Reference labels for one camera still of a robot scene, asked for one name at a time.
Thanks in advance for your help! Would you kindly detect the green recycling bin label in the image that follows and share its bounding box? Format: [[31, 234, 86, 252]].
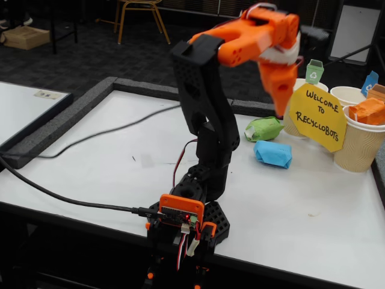
[[305, 59, 325, 84]]

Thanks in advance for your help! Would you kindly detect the thick black USB cable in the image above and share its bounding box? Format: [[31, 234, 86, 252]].
[[0, 155, 160, 220]]

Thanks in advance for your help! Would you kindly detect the orange paper parcel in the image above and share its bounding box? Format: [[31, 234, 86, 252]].
[[348, 97, 385, 126]]

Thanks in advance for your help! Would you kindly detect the white red black wire bundle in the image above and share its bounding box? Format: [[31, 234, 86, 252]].
[[173, 224, 202, 272]]

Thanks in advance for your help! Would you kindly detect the orange recycling bin label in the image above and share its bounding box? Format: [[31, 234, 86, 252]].
[[366, 84, 385, 102]]

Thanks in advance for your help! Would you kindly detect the brown cardboard box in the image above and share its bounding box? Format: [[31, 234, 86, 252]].
[[1, 25, 51, 51]]

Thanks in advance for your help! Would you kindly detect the thin black camera cable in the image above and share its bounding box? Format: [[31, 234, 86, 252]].
[[0, 104, 183, 160]]

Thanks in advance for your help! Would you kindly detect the blue recycling bin label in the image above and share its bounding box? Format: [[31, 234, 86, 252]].
[[360, 70, 379, 98]]

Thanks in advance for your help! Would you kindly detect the whiteboard with black frame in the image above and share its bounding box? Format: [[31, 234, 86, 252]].
[[0, 81, 73, 149]]

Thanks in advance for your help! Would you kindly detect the green paper parcel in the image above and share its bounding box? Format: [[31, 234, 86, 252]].
[[244, 116, 285, 143]]

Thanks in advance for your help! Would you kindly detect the dark grey foam strip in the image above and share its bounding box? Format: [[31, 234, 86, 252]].
[[371, 155, 385, 208]]

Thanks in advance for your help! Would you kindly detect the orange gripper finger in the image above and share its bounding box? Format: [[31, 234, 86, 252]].
[[270, 89, 292, 119]]

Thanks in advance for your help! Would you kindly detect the yellow handwritten welcome sign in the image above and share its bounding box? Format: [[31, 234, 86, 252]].
[[288, 83, 347, 153]]

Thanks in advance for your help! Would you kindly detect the blue paper parcel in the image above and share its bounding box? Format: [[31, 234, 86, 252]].
[[253, 140, 293, 170]]

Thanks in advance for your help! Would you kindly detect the white cloth tape wrap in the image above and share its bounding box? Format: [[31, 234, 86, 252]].
[[257, 31, 302, 66]]

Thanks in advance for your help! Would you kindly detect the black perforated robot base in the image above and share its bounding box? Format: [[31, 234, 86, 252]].
[[147, 164, 232, 256]]

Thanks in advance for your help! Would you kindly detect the orange controller board case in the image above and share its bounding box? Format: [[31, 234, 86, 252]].
[[158, 194, 206, 226]]

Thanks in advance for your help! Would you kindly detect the ribbed beige paper cup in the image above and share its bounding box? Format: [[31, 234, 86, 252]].
[[333, 104, 385, 173], [283, 78, 329, 138], [330, 86, 368, 107]]

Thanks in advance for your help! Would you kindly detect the dark grey foam border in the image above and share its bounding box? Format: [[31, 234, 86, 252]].
[[0, 76, 285, 169]]

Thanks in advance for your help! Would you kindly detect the thin red wire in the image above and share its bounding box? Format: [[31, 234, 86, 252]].
[[172, 139, 200, 190]]

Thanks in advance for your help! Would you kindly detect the small paper label sticker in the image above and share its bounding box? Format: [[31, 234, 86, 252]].
[[34, 89, 63, 101]]

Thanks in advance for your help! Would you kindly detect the black orange table clamp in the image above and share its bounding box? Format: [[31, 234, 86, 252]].
[[145, 221, 165, 289], [194, 222, 218, 289]]

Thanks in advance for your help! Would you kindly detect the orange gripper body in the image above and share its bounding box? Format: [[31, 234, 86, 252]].
[[257, 61, 299, 95]]

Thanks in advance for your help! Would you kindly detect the black metal table leg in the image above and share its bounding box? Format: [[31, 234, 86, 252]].
[[49, 13, 79, 56]]

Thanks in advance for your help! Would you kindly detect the white panel dark frame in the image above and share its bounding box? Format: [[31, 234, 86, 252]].
[[329, 4, 385, 66]]

